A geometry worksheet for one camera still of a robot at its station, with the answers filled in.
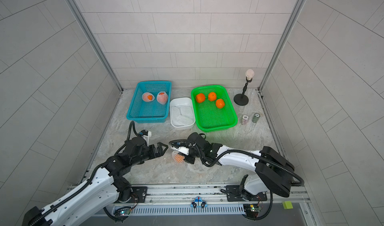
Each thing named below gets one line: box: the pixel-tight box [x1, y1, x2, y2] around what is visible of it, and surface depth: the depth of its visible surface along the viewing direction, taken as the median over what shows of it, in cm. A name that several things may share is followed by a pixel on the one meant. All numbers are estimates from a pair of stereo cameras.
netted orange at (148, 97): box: [142, 92, 155, 102], surface depth 107 cm
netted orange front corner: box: [216, 98, 225, 109], surface depth 104 cm
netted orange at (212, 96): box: [208, 92, 217, 102], surface depth 107 cm
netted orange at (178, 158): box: [172, 150, 186, 164], surface depth 79 cm
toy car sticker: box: [190, 196, 208, 209], surface depth 69 cm
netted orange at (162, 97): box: [156, 91, 169, 105], surface depth 105 cm
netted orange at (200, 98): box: [196, 93, 206, 103], surface depth 107 cm
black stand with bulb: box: [233, 69, 255, 106], surface depth 111 cm
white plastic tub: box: [169, 97, 196, 130], surface depth 101 cm
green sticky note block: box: [282, 201, 294, 210], surface depth 68 cm
